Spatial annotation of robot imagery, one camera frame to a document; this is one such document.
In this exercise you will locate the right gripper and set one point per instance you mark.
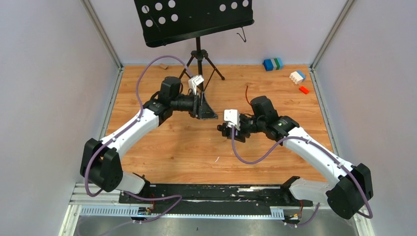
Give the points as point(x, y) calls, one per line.
point(239, 134)

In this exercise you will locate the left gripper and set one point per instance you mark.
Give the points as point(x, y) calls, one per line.
point(203, 111)

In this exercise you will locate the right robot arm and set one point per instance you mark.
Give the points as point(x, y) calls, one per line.
point(348, 188)

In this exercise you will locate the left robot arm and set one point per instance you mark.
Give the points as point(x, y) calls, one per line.
point(101, 161)

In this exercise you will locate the blue green block stack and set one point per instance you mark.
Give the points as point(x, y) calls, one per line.
point(273, 64)

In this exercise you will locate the red block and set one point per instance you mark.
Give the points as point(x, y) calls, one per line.
point(304, 90)

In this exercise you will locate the white blue block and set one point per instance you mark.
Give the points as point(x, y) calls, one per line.
point(297, 77)

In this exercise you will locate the black music stand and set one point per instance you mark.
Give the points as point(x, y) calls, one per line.
point(170, 21)

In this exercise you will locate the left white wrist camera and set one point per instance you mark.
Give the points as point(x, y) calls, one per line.
point(194, 82)

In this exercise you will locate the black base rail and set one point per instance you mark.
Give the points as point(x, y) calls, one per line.
point(221, 198)

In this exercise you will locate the white slotted cable duct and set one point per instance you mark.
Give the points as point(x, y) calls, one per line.
point(136, 211)

